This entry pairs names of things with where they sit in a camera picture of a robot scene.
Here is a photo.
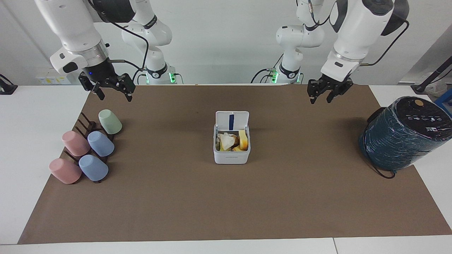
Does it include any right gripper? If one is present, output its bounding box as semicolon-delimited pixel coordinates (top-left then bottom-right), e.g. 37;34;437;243
78;59;137;103

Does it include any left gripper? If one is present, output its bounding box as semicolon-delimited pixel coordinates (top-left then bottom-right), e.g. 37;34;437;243
307;70;354;105

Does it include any white trash can with lid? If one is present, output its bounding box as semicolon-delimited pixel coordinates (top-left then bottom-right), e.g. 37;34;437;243
213;111;251;165

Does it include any green cup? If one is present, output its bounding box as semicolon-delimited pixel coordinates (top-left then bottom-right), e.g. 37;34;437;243
98;109;123;135

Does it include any dark brown cup rack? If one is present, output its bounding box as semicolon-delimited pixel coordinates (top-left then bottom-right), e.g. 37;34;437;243
64;112;115;184

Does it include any white power strip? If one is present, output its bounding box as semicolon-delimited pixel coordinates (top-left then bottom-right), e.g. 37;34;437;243
35;72;73;85

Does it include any blue cup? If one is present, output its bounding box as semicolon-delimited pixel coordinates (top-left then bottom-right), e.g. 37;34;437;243
78;154;109;182
87;131;115;157

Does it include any pink cup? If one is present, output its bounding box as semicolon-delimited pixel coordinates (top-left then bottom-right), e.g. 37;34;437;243
49;158;82;185
62;131;91;157

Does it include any teal plastic-wrapped round appliance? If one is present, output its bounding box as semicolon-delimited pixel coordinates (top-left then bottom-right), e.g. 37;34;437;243
359;96;452;173

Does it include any yellow orange food scrap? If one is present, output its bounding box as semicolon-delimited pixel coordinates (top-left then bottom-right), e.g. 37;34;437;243
233;130;249;152

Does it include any black stand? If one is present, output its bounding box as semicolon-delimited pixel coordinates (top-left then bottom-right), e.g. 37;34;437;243
0;74;18;95
411;56;452;94

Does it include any crumpled white tissue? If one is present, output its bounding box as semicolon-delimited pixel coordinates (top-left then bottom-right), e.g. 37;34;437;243
218;133;236;151

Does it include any blue box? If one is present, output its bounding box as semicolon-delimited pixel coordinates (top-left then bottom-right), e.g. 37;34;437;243
434;89;452;117

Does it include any black appliance cable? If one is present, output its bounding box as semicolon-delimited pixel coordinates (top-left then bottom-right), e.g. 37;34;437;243
366;107;397;180

